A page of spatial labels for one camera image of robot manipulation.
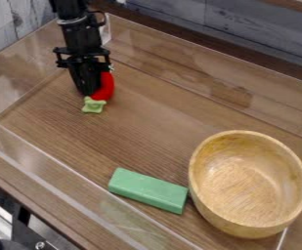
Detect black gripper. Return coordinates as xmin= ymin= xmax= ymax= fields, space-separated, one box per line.
xmin=53 ymin=47 xmax=114 ymax=96

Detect red plush strawberry toy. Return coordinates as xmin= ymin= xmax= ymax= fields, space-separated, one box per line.
xmin=82 ymin=71 xmax=115 ymax=113

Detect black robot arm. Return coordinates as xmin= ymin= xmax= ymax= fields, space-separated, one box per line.
xmin=49 ymin=0 xmax=111 ymax=96

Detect clear acrylic tray walls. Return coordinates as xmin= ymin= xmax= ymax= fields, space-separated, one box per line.
xmin=0 ymin=18 xmax=302 ymax=250

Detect green rectangular block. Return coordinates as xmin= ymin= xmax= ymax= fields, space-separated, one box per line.
xmin=109 ymin=168 xmax=189 ymax=215

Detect wooden bowl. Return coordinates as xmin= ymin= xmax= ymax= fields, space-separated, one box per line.
xmin=189 ymin=130 xmax=302 ymax=239

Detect black device with knob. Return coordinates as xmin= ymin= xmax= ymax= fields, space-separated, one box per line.
xmin=0 ymin=229 xmax=59 ymax=250

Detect clear acrylic corner bracket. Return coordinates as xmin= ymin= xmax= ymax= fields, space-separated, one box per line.
xmin=99 ymin=15 xmax=111 ymax=45

